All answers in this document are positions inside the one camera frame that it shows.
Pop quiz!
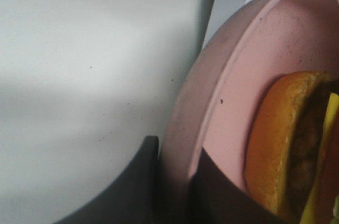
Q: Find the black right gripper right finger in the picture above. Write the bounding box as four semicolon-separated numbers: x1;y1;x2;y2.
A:
189;150;285;224

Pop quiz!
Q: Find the pink round plate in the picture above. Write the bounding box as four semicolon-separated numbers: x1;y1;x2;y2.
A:
154;0;338;223

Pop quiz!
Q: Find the burger with lettuce and cheese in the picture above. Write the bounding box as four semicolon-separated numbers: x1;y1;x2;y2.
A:
244;71;338;223

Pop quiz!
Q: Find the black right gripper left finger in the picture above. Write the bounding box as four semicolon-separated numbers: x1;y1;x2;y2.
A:
57;136;159;224

